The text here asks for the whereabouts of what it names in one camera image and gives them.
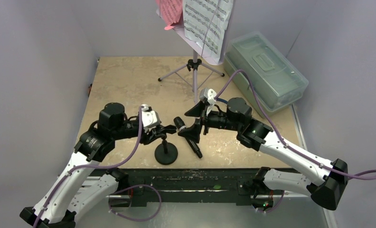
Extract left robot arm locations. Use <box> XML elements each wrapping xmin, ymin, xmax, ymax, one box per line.
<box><xmin>20</xmin><ymin>103</ymin><xmax>177</xmax><ymax>228</ymax></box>

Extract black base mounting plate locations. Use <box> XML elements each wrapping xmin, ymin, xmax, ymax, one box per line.
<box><xmin>106</xmin><ymin>168</ymin><xmax>282</xmax><ymax>209</ymax></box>

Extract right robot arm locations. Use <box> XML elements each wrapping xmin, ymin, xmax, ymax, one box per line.
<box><xmin>178</xmin><ymin>97</ymin><xmax>348</xmax><ymax>210</ymax></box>

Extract black desktop microphone stand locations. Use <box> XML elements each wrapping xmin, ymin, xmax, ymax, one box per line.
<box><xmin>154</xmin><ymin>136</ymin><xmax>178</xmax><ymax>165</ymax></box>

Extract white sheet music page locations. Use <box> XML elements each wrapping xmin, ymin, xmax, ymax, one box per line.
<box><xmin>182</xmin><ymin>0</ymin><xmax>234</xmax><ymax>65</ymax></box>

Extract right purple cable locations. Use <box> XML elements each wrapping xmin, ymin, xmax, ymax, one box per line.
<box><xmin>215</xmin><ymin>69</ymin><xmax>376</xmax><ymax>214</ymax></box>

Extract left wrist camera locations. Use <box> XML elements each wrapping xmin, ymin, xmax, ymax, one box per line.
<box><xmin>139</xmin><ymin>104</ymin><xmax>161</xmax><ymax>133</ymax></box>

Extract aluminium rail frame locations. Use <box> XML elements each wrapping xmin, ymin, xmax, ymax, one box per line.
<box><xmin>45</xmin><ymin>105</ymin><xmax>338</xmax><ymax>228</ymax></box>

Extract black handheld microphone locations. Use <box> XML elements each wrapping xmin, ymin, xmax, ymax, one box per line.
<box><xmin>173</xmin><ymin>116</ymin><xmax>203</xmax><ymax>159</ymax></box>

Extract clear plastic storage box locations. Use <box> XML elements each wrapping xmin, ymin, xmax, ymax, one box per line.
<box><xmin>223</xmin><ymin>31</ymin><xmax>309</xmax><ymax>116</ymax></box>

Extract blue handled cutting pliers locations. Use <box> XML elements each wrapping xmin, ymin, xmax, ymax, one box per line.
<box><xmin>216</xmin><ymin>97</ymin><xmax>228</xmax><ymax>104</ymax></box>

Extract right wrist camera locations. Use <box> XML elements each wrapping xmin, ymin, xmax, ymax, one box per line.
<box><xmin>199</xmin><ymin>87</ymin><xmax>217</xmax><ymax>116</ymax></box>

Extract pink sheet music page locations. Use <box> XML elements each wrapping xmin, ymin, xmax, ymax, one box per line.
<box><xmin>156</xmin><ymin>0</ymin><xmax>183</xmax><ymax>30</ymax></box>

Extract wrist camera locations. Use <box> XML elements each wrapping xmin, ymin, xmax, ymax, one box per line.
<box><xmin>139</xmin><ymin>104</ymin><xmax>161</xmax><ymax>133</ymax></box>
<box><xmin>199</xmin><ymin>87</ymin><xmax>217</xmax><ymax>116</ymax></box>

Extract lilac folding music stand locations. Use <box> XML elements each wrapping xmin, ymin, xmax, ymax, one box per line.
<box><xmin>157</xmin><ymin>6</ymin><xmax>234</xmax><ymax>101</ymax></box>

